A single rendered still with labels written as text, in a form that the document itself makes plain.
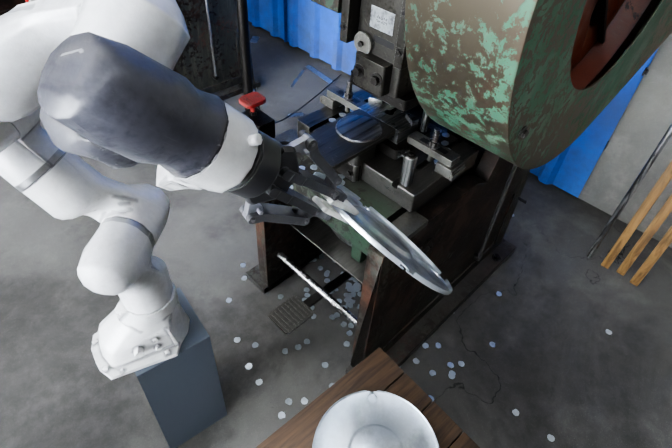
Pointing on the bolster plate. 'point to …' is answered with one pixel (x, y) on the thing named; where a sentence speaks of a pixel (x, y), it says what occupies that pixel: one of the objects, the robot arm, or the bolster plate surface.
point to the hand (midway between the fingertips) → (335, 206)
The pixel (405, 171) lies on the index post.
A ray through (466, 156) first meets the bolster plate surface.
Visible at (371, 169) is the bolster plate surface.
